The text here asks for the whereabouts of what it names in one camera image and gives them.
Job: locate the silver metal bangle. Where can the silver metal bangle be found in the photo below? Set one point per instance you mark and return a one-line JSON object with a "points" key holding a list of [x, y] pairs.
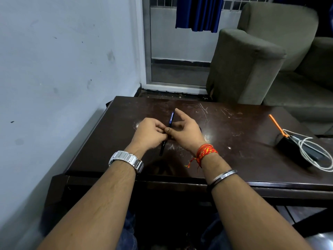
{"points": [[221, 177]]}

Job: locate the person's left fingers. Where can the person's left fingers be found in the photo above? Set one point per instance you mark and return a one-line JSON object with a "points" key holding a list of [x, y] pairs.
{"points": [[158, 130]]}

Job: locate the grey fabric armchair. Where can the grey fabric armchair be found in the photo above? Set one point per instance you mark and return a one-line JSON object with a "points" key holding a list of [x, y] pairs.
{"points": [[273, 62]]}

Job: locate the person's right forearm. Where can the person's right forearm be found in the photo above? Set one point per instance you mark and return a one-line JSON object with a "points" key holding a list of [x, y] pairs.
{"points": [[247, 205]]}

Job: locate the blue and black pen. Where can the blue and black pen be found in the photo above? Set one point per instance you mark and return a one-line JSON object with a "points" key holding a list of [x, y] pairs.
{"points": [[167, 131]]}

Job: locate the black power bank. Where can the black power bank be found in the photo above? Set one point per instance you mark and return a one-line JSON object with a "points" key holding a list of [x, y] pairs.
{"points": [[299, 150]]}

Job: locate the blue curtain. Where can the blue curtain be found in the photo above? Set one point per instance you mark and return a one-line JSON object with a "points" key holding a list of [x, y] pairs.
{"points": [[199, 13]]}

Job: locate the silver metal wristwatch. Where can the silver metal wristwatch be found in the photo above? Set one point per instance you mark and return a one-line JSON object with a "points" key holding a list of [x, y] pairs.
{"points": [[126, 159]]}

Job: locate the person's right thumb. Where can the person's right thumb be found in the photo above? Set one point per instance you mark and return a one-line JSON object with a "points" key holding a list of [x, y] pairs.
{"points": [[172, 130]]}

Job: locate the person's right hand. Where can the person's right hand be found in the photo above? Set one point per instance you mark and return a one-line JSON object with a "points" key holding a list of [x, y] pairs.
{"points": [[186, 132]]}

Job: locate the dark wooden table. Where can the dark wooden table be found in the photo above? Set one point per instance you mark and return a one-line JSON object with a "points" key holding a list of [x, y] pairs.
{"points": [[197, 148]]}

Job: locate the person's left forearm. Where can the person's left forearm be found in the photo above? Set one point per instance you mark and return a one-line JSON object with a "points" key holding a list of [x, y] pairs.
{"points": [[98, 205]]}

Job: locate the person's left hand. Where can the person's left hand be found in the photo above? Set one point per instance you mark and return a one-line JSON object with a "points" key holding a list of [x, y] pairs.
{"points": [[147, 134]]}

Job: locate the red orange thread wristband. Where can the red orange thread wristband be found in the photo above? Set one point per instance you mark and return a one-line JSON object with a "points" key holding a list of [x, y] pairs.
{"points": [[204, 153]]}

